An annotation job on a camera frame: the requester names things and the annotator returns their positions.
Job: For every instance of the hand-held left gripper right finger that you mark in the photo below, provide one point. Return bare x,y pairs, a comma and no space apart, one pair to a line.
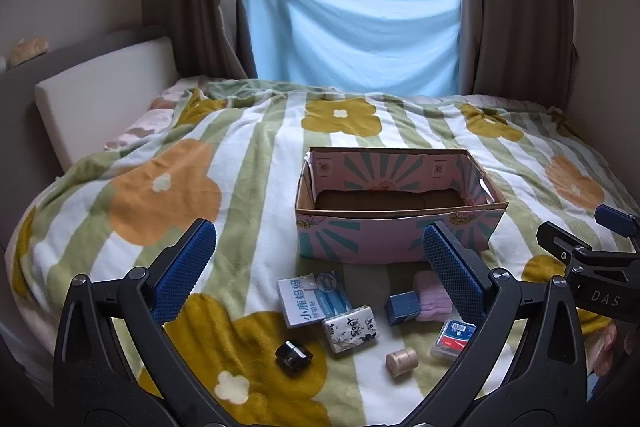
452,269

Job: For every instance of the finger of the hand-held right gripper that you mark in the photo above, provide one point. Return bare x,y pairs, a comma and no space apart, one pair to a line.
617,219
555,237

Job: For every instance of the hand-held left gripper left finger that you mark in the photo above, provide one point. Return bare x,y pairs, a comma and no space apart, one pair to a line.
187,274

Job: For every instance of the pink fluffy towel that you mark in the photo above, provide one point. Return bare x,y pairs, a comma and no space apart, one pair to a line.
431,299

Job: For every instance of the pink sunburst cardboard box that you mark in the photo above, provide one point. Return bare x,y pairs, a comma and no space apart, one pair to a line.
360,237

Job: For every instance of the beige cylindrical bottle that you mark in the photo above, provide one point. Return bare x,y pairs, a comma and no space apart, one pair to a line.
401,361

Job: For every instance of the person's right hand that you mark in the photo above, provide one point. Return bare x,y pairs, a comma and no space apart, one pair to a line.
612,347

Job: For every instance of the small blue box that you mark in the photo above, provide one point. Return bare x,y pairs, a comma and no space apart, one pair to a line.
401,307

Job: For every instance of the clear case with red-blue label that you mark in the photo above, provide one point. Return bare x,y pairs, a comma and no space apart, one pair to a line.
452,339

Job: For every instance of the striped floral fleece blanket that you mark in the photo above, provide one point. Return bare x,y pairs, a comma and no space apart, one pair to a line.
250,187

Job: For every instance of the white blue printed packet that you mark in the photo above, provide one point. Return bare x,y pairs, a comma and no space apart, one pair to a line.
297,304

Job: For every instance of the printed tissue pack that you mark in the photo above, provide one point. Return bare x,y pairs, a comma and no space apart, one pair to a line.
350,329

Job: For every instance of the clear plastic packet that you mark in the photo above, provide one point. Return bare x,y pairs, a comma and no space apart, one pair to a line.
335,294

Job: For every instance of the black jar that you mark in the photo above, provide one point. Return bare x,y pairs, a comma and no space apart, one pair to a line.
294,358

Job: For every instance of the pink patterned bed sheet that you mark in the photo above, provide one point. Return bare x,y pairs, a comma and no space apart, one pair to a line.
145,122

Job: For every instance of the white headboard cushion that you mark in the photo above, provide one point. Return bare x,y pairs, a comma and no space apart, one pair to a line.
100,92

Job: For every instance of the grey bed headboard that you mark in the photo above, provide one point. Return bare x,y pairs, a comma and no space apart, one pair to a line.
20,117

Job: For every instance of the light blue window cloth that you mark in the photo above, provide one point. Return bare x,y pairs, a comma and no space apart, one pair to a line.
350,32

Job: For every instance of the tan crumpled object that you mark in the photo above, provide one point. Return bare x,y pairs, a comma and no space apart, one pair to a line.
27,51

